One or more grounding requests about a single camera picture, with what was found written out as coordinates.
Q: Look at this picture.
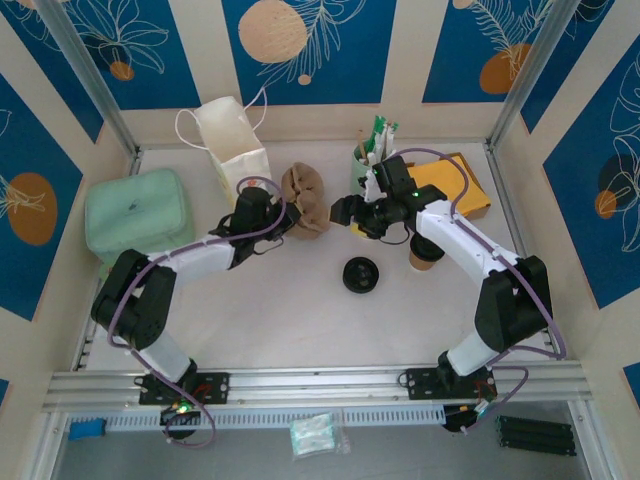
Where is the black plastic cup lid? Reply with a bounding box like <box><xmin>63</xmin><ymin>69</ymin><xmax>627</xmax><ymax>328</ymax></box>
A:
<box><xmin>410</xmin><ymin>234</ymin><xmax>445</xmax><ymax>262</ymax></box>

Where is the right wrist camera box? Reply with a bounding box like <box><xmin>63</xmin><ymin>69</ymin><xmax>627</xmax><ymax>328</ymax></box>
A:
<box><xmin>362</xmin><ymin>168</ymin><xmax>385</xmax><ymax>202</ymax></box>

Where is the blue plastic part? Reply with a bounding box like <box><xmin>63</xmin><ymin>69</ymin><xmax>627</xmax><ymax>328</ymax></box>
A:
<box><xmin>68</xmin><ymin>420</ymin><xmax>106</xmax><ymax>442</ymax></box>

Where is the black mount plate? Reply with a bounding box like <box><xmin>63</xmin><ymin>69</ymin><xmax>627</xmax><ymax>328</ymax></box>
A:
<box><xmin>138</xmin><ymin>371</ymin><xmax>231</xmax><ymax>406</ymax></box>
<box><xmin>399</xmin><ymin>367</ymin><xmax>499</xmax><ymax>401</ymax></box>

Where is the brown cardboard napkin tray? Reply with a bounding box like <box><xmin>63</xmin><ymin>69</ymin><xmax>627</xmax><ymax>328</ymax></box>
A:
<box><xmin>405</xmin><ymin>152</ymin><xmax>494</xmax><ymax>221</ymax></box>

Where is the mint green holder cup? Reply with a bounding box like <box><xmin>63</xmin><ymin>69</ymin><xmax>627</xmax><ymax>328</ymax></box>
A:
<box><xmin>349</xmin><ymin>144</ymin><xmax>381</xmax><ymax>201</ymax></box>

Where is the brown pulp cup carrier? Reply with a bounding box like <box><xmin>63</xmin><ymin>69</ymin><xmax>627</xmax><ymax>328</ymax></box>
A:
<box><xmin>280</xmin><ymin>160</ymin><xmax>331</xmax><ymax>240</ymax></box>

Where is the left thin black cable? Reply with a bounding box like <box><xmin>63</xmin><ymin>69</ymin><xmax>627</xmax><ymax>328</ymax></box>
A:
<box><xmin>252</xmin><ymin>237</ymin><xmax>286</xmax><ymax>256</ymax></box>

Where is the thin black cable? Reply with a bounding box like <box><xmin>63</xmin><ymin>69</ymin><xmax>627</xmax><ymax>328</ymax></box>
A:
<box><xmin>252</xmin><ymin>237</ymin><xmax>286</xmax><ymax>256</ymax></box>
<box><xmin>378</xmin><ymin>223</ymin><xmax>417</xmax><ymax>246</ymax></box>

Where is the right thin black cable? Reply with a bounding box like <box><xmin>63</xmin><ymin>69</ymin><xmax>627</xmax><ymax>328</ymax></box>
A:
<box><xmin>378</xmin><ymin>223</ymin><xmax>417</xmax><ymax>246</ymax></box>

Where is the white slotted cable duct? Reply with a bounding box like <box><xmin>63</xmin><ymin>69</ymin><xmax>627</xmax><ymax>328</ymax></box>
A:
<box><xmin>64</xmin><ymin>405</ymin><xmax>446</xmax><ymax>434</ymax></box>

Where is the aluminium frame post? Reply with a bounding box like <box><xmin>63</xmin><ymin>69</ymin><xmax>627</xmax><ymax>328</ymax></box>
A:
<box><xmin>35</xmin><ymin>0</ymin><xmax>140</xmax><ymax>157</ymax></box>
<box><xmin>487</xmin><ymin>0</ymin><xmax>584</xmax><ymax>151</ymax></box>

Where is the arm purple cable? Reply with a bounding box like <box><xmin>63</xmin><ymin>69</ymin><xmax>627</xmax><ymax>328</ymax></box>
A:
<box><xmin>367</xmin><ymin>147</ymin><xmax>569</xmax><ymax>436</ymax></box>
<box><xmin>107</xmin><ymin>176</ymin><xmax>290</xmax><ymax>449</ymax></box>

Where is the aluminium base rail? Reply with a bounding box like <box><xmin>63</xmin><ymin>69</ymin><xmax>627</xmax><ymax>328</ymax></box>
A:
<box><xmin>42</xmin><ymin>360</ymin><xmax>594</xmax><ymax>414</ymax></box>

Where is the right black mount plate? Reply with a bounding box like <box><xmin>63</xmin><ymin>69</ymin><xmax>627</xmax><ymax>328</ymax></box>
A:
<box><xmin>399</xmin><ymin>367</ymin><xmax>499</xmax><ymax>401</ymax></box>

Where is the green white wrapped straw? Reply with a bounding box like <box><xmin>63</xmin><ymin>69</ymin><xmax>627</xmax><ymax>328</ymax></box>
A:
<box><xmin>382</xmin><ymin>122</ymin><xmax>401</xmax><ymax>156</ymax></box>
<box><xmin>368</xmin><ymin>115</ymin><xmax>389</xmax><ymax>154</ymax></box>

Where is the mint green zip case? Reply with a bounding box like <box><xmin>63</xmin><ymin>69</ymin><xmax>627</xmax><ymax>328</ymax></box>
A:
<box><xmin>83</xmin><ymin>168</ymin><xmax>195</xmax><ymax>266</ymax></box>

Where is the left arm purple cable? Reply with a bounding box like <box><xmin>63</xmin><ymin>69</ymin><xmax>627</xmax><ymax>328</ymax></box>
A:
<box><xmin>107</xmin><ymin>176</ymin><xmax>290</xmax><ymax>449</ymax></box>

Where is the aluminium side rail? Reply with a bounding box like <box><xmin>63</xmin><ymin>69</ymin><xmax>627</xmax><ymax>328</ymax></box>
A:
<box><xmin>484</xmin><ymin>143</ymin><xmax>564</xmax><ymax>361</ymax></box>

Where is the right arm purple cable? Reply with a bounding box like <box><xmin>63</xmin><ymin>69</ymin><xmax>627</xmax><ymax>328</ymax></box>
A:
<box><xmin>367</xmin><ymin>147</ymin><xmax>569</xmax><ymax>436</ymax></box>

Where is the black ribbed block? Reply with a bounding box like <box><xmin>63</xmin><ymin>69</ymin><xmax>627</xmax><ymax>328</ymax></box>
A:
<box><xmin>494</xmin><ymin>414</ymin><xmax>577</xmax><ymax>457</ymax></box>

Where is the white paper carrier bag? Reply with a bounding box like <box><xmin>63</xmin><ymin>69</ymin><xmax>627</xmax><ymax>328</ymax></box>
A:
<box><xmin>174</xmin><ymin>87</ymin><xmax>274</xmax><ymax>214</ymax></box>

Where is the yellow napkin stack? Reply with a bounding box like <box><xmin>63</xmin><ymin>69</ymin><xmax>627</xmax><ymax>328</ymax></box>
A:
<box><xmin>407</xmin><ymin>157</ymin><xmax>491</xmax><ymax>216</ymax></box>

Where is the plastic packet with green print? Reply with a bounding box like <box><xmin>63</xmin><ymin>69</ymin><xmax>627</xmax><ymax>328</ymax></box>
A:
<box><xmin>288</xmin><ymin>410</ymin><xmax>337</xmax><ymax>459</ymax></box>

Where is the left black mount plate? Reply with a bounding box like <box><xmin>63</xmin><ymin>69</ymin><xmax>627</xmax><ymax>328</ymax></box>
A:
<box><xmin>138</xmin><ymin>371</ymin><xmax>231</xmax><ymax>406</ymax></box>

